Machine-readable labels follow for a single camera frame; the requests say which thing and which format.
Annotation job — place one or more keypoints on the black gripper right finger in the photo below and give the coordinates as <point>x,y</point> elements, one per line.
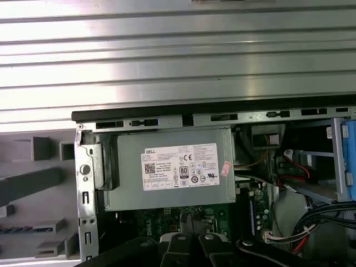
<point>217,253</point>

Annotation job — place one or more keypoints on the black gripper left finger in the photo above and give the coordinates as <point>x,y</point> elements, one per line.
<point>172,250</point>

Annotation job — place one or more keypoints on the green motherboard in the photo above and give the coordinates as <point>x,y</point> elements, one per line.
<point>219,222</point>

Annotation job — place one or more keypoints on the grey power supply unit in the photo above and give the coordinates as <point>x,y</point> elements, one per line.
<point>130,167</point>

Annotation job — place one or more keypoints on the black PC case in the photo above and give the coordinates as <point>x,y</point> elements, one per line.
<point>83,194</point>

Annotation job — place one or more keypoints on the grey metal drive cage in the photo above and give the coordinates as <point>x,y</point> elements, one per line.
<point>338,155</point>

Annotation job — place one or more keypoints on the grey parts rack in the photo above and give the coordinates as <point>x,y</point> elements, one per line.
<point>33,180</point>

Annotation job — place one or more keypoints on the blue drive bay latch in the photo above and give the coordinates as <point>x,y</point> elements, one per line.
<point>351,155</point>

